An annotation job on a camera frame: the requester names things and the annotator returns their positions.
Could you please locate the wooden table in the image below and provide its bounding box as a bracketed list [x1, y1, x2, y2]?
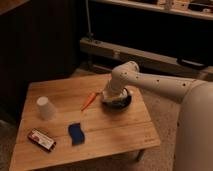
[9, 74, 160, 171]

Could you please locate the wooden shelf unit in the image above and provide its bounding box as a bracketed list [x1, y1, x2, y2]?
[77, 0, 213, 80]

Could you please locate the white paper cup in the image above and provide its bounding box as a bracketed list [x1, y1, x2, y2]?
[36, 96, 56, 120]

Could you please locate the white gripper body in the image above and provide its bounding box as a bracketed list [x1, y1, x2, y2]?
[102, 84, 126, 102]

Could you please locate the metal pole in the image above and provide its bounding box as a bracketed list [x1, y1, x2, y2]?
[85, 0, 93, 41]

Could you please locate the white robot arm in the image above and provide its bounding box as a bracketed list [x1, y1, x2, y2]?
[101, 61, 213, 171]

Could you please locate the blue sponge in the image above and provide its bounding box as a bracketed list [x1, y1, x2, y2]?
[68, 123, 85, 145]

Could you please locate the dark ceramic bowl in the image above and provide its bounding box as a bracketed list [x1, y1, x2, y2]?
[102, 88, 132, 110]

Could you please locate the orange carrot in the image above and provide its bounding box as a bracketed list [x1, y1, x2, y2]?
[81, 92, 100, 111]

